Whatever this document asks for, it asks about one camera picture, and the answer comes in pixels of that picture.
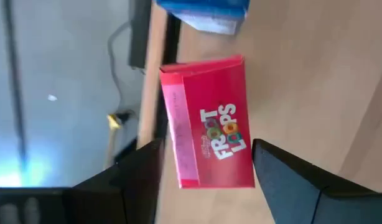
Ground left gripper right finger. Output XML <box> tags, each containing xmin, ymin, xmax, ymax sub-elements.
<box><xmin>251</xmin><ymin>138</ymin><xmax>382</xmax><ymax>224</ymax></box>

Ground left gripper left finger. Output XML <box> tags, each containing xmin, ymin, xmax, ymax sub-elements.
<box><xmin>0</xmin><ymin>138</ymin><xmax>166</xmax><ymax>224</ymax></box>

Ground red Froot Loops cereal box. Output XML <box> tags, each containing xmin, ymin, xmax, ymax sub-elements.
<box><xmin>159</xmin><ymin>54</ymin><xmax>256</xmax><ymax>190</ymax></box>

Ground blue Frosted Flakes cereal box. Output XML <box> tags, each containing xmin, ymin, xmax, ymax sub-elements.
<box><xmin>156</xmin><ymin>0</ymin><xmax>251</xmax><ymax>35</ymax></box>

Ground yellow plug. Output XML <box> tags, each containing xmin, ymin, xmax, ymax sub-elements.
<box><xmin>106</xmin><ymin>112</ymin><xmax>123</xmax><ymax>131</ymax></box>

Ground black floor cable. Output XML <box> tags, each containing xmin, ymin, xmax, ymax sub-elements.
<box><xmin>106</xmin><ymin>21</ymin><xmax>139</xmax><ymax>125</ymax></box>

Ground black table edge rail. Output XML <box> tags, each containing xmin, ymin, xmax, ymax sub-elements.
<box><xmin>152</xmin><ymin>12</ymin><xmax>183</xmax><ymax>147</ymax></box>

